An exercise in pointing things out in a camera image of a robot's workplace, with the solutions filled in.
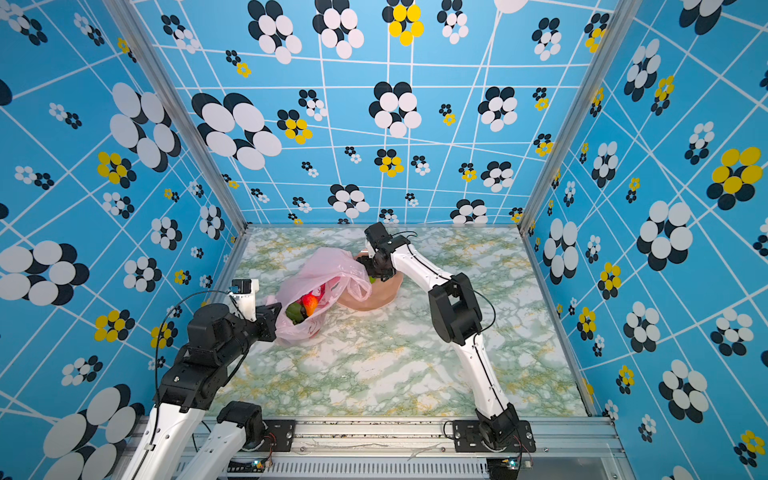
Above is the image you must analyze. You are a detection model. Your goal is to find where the pink scalloped fruit bowl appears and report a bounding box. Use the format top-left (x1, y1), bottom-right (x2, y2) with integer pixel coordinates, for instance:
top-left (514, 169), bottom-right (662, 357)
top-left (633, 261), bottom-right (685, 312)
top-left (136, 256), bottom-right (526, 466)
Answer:
top-left (337, 267), bottom-right (404, 312)

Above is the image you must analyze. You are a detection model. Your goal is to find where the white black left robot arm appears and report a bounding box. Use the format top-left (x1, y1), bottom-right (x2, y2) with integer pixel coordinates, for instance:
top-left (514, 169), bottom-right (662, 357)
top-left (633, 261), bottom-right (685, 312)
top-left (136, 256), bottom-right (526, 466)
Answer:
top-left (122, 303), bottom-right (295, 479)

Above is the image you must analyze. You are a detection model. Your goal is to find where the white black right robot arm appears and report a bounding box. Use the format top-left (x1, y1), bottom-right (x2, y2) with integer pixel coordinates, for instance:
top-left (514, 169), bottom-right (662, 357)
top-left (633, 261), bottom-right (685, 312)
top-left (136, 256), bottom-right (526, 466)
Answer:
top-left (363, 222), bottom-right (524, 451)

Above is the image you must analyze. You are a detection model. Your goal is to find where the pink printed plastic bag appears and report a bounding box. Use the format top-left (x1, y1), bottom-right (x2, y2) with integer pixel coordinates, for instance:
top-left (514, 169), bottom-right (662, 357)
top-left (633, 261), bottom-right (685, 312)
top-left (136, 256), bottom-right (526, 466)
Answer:
top-left (275, 247), bottom-right (369, 343)

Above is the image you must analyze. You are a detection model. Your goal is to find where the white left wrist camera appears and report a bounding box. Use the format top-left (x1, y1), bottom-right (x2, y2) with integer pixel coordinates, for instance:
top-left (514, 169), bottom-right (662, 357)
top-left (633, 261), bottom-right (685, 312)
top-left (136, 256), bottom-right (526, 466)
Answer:
top-left (228, 278), bottom-right (260, 322)

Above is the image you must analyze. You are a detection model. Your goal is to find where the aluminium frame post right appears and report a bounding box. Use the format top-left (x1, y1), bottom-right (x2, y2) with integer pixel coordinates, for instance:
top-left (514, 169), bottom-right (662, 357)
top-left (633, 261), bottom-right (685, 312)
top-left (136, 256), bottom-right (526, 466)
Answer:
top-left (518, 0), bottom-right (642, 234)

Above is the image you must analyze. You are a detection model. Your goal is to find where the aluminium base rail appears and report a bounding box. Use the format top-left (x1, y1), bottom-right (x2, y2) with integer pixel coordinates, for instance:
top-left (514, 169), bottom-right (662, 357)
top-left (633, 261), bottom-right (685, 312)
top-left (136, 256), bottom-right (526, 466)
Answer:
top-left (143, 415), bottom-right (637, 480)

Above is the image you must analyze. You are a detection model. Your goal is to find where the orange yellow mango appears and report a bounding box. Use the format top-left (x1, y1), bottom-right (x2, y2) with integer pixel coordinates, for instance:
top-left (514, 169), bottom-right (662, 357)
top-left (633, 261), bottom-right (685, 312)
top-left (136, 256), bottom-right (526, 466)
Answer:
top-left (300, 293), bottom-right (319, 318)

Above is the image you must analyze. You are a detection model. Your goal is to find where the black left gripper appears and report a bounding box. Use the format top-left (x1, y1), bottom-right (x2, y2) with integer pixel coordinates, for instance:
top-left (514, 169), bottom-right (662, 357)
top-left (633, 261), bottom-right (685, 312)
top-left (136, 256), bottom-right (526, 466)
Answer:
top-left (217, 300), bottom-right (281, 369)

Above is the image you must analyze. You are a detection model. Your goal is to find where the aluminium frame post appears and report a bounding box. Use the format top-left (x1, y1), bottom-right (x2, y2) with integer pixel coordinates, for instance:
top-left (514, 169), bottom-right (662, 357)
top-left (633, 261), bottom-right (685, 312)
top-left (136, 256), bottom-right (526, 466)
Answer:
top-left (103, 0), bottom-right (247, 235)
top-left (518, 0), bottom-right (642, 234)

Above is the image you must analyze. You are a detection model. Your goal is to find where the aluminium frame post left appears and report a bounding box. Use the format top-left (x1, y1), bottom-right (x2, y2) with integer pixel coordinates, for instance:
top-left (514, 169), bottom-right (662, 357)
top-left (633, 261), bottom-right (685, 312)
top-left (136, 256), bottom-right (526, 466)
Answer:
top-left (103, 0), bottom-right (247, 235)

